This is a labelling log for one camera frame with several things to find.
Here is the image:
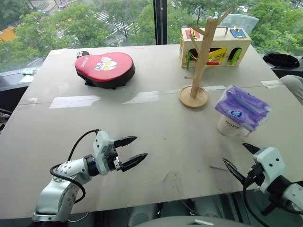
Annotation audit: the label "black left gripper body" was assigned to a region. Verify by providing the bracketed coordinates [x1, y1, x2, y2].
[107, 146, 124, 173]

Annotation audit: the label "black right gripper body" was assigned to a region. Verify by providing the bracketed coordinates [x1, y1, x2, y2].
[244, 163, 266, 188]

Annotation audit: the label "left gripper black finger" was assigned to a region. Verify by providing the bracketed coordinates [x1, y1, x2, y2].
[120, 152, 149, 174]
[114, 136, 138, 149]

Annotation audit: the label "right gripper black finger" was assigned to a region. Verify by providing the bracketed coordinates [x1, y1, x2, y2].
[222, 157, 247, 184]
[242, 142, 261, 155]

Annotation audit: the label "white mug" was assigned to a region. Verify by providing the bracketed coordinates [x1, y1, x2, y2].
[217, 115, 251, 138]

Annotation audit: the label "wooden mug tree stand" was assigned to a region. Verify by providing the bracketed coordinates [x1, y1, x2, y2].
[178, 7, 234, 110]

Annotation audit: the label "purple tissue pack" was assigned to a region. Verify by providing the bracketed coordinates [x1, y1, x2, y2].
[214, 84, 272, 132]

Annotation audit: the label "grey rounded shape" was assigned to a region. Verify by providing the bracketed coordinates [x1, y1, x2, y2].
[127, 203, 160, 227]

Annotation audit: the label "clear tape strip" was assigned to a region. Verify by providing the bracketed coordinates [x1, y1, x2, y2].
[203, 85, 227, 92]
[49, 95, 101, 109]
[260, 80, 284, 87]

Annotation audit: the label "red heart-shaped cartoon pad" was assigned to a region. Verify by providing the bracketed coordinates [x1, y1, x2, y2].
[74, 50, 136, 90]

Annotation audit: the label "grey fabric object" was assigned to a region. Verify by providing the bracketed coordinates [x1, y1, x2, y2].
[280, 75, 303, 106]

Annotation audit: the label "black bag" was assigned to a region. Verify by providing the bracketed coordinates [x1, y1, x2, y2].
[262, 52, 301, 69]

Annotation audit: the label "wooden lock box toy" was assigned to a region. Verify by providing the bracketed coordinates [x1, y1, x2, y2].
[178, 26, 252, 70]

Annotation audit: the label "patterned fabric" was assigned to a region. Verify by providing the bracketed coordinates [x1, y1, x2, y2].
[0, 109, 11, 133]

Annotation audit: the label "papers on window sill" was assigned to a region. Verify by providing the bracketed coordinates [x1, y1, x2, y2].
[19, 67, 40, 83]

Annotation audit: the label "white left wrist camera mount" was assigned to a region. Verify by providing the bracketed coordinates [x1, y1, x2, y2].
[92, 130, 115, 176]

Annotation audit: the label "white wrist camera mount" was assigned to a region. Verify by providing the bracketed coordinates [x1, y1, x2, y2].
[253, 147, 284, 194]
[92, 130, 115, 176]

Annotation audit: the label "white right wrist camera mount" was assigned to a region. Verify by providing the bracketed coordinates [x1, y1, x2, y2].
[253, 147, 284, 194]

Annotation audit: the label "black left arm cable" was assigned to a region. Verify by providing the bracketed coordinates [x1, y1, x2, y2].
[49, 129, 101, 205]

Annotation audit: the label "black window frame post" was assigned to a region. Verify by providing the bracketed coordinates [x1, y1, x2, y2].
[152, 0, 168, 46]

